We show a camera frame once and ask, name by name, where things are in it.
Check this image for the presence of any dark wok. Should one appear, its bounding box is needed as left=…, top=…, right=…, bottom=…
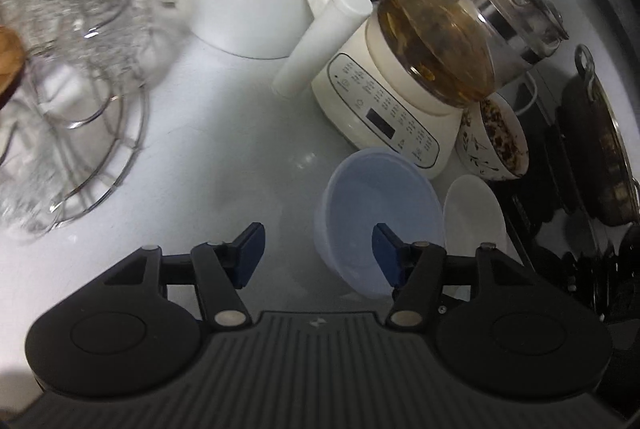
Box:
left=554, top=44, right=640, bottom=228

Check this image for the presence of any brown round lid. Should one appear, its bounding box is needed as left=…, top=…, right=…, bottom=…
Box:
left=0, top=26, right=27, bottom=106

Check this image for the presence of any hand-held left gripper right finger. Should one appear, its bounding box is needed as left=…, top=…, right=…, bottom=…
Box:
left=372, top=223, right=538, bottom=329

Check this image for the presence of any wire cup rack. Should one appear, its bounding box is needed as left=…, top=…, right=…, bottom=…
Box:
left=0, top=24, right=152, bottom=230

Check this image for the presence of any glass electric kettle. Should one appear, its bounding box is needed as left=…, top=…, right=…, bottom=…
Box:
left=310, top=0, right=571, bottom=170

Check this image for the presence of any patterned bowl with food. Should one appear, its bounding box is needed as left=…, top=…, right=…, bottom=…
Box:
left=455, top=91, right=530, bottom=181

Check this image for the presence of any black stove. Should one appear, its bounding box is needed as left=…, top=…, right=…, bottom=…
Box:
left=492, top=0, right=640, bottom=327

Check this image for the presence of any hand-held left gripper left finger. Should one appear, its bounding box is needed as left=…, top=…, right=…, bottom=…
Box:
left=102, top=223, right=266, bottom=329

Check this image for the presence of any pale blue bowl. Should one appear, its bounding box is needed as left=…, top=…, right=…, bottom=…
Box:
left=314, top=148, right=446, bottom=301

